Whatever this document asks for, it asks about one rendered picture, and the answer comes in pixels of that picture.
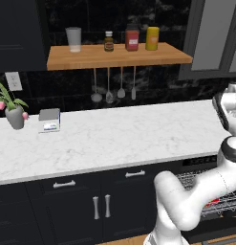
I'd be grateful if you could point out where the dark cupboard door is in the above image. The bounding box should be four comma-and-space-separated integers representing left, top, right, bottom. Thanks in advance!
42, 187, 103, 245
100, 178, 160, 242

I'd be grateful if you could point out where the black dishwasher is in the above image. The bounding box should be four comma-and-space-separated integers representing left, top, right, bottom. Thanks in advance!
175, 154, 236, 245

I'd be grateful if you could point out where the clear glass cup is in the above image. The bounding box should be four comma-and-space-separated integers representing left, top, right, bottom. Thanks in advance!
65, 27, 82, 54

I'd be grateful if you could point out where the grey glass-door upper cabinet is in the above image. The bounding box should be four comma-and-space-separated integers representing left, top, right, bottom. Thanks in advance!
178, 0, 236, 81

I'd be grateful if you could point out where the dishwasher door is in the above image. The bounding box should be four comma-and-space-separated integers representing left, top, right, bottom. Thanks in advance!
185, 234, 236, 245

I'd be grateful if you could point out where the metal hanging spatula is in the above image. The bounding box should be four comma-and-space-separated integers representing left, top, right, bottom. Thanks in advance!
117, 66, 126, 100

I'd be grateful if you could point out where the metal hanging ladle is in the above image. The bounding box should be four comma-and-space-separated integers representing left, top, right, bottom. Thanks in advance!
91, 68, 103, 103

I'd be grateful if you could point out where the dark drawer front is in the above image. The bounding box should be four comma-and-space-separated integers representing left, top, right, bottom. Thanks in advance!
99, 162, 184, 186
25, 175, 103, 196

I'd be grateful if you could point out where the white grey box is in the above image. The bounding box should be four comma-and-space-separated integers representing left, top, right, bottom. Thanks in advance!
37, 108, 61, 134

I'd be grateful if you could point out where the brown glass bottle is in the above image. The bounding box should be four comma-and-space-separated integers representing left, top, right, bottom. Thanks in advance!
103, 31, 115, 53

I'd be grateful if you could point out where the red jar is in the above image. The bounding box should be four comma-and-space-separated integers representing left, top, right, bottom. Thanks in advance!
124, 23, 140, 53

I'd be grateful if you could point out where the yellow can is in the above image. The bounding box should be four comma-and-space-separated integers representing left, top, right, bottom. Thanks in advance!
145, 26, 161, 52

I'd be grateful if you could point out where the pink flower plant grey vase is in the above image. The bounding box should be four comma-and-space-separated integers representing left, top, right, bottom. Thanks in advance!
0, 77, 30, 131

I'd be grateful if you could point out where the dark solid upper cabinet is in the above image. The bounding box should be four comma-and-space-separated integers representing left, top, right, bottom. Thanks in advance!
0, 0, 49, 75

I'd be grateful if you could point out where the dark base cabinet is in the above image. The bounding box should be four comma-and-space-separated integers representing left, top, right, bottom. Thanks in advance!
0, 182, 45, 245

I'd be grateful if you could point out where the silver drawer handle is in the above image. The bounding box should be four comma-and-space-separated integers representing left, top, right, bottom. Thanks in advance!
53, 180, 76, 189
124, 169, 146, 179

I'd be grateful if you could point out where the wooden wall shelf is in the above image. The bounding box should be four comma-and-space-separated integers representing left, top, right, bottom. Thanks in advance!
46, 42, 194, 72

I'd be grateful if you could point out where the silver cupboard door handle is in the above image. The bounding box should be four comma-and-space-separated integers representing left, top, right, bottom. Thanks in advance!
104, 193, 112, 218
92, 196, 100, 220

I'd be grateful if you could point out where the wire dishwasher rack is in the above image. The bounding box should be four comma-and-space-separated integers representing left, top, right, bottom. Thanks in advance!
176, 169, 236, 218

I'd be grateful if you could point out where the white wall outlet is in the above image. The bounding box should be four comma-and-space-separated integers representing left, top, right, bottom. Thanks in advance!
4, 71, 24, 92

